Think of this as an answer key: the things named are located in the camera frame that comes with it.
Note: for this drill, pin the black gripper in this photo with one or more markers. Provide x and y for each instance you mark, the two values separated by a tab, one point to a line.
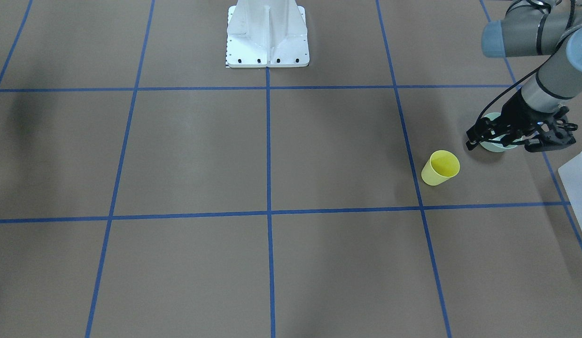
517	114

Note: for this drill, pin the green bowl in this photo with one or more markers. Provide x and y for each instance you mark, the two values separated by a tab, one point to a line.
497	146

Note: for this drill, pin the yellow plastic cup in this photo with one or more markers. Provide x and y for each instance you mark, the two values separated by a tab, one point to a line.
441	166

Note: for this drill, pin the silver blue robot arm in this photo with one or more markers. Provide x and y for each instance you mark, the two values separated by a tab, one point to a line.
530	28

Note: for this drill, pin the translucent white plastic box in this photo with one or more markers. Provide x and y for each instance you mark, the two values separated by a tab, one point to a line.
571	176

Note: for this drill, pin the white pedestal column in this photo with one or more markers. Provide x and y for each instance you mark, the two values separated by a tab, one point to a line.
267	33

